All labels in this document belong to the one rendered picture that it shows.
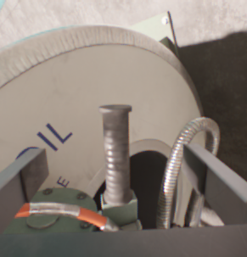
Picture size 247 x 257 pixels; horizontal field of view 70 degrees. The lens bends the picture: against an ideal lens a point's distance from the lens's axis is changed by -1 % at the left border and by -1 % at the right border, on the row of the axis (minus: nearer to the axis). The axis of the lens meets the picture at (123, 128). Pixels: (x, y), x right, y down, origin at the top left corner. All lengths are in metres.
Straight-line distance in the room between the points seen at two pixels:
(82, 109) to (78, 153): 0.09
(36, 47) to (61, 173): 0.24
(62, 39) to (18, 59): 0.09
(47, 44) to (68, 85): 0.08
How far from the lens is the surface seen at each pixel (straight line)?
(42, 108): 0.36
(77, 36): 0.42
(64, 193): 0.33
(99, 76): 0.43
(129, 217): 0.29
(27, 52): 0.36
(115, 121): 0.22
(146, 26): 1.11
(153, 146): 0.60
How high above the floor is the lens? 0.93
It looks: 32 degrees down
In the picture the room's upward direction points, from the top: 135 degrees counter-clockwise
